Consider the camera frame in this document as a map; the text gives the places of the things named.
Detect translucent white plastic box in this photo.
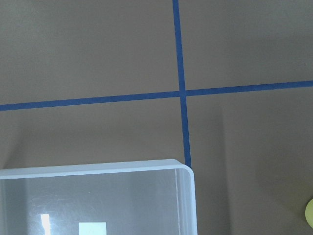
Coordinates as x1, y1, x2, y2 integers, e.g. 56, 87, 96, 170
0, 159, 198, 235

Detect yellow plastic cup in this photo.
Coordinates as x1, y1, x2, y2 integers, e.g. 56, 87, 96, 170
305, 199, 313, 228

